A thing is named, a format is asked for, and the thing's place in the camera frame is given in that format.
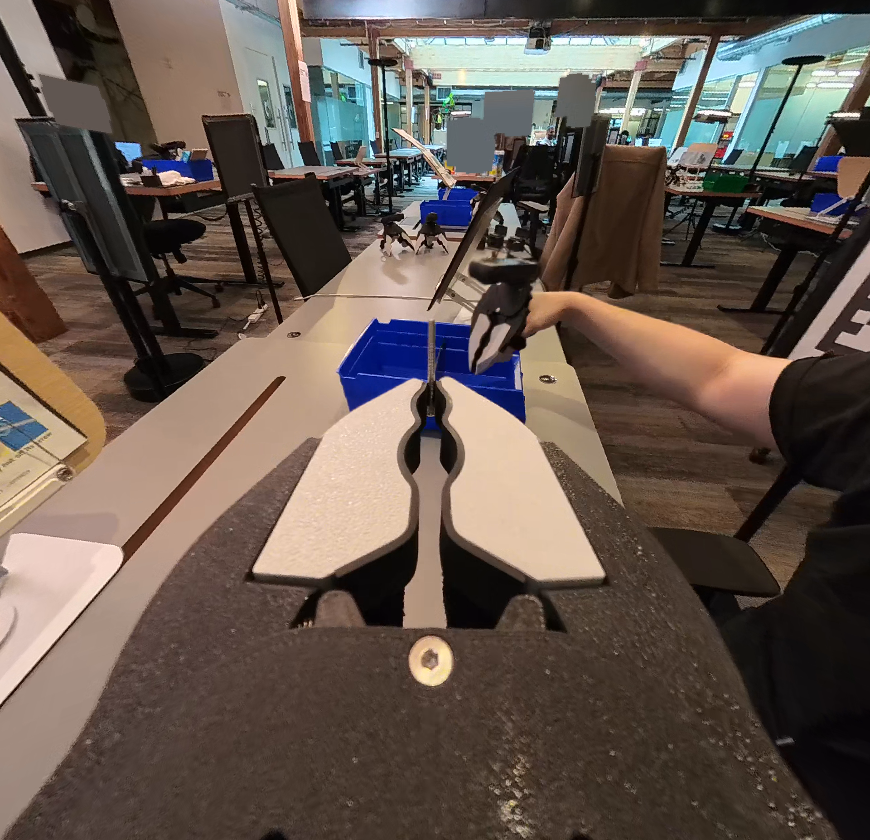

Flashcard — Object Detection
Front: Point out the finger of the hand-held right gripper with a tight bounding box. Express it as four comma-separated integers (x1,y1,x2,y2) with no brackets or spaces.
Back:
478,308,523,377
468,303,498,376

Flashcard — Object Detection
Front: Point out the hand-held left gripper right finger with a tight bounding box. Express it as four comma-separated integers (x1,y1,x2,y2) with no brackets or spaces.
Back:
437,376,608,591

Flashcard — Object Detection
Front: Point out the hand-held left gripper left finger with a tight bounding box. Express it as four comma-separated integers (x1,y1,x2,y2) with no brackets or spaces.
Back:
250,376,432,592

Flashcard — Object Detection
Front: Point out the blue plastic bin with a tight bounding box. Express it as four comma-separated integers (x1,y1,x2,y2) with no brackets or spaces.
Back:
338,318,527,440

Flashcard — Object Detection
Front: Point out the person's right forearm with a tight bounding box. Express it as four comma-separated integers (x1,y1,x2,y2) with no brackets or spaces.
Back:
561,291,793,450

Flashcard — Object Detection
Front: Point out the wooden office desk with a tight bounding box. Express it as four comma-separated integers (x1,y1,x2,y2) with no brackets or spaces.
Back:
30,156,228,338

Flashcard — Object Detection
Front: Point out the person's right hand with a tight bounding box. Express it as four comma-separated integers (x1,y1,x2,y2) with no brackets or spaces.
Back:
523,291,570,338

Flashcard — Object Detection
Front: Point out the black tilted board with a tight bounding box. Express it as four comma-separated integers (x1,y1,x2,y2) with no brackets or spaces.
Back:
427,167,523,312

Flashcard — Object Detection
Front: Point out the idle black gripper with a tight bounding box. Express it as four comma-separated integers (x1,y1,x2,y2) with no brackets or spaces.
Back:
415,212,450,255
377,214,416,256

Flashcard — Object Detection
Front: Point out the small blue storage bin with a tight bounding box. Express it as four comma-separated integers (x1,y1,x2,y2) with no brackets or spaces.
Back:
420,199,477,229

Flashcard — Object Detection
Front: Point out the tan jacket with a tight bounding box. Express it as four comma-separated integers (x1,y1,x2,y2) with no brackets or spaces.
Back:
540,145,667,299

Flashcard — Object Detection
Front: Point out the black board on stand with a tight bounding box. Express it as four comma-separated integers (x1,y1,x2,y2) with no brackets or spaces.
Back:
202,114,284,325

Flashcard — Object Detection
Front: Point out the wooden card backing board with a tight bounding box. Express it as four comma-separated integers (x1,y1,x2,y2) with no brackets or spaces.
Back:
0,310,107,494

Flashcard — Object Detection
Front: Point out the black office chair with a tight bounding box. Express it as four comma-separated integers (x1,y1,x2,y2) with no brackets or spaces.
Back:
139,218,222,311

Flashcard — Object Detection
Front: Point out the white card stand base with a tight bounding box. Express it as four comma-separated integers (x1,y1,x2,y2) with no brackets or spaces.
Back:
0,533,125,705

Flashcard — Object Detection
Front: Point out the person's torso in black shirt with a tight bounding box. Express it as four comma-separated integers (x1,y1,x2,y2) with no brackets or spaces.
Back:
720,350,870,840

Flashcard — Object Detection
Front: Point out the printed instruction card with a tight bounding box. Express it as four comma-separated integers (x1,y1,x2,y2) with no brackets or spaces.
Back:
0,360,89,535

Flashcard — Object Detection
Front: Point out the black floor lamp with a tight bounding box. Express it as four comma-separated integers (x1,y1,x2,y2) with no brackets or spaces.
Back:
748,54,827,181

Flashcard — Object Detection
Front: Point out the black and white tag board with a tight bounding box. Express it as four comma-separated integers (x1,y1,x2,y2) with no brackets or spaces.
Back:
761,242,870,361

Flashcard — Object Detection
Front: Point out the dark display on floor stand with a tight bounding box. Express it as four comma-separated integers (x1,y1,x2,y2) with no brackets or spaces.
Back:
17,116,205,402

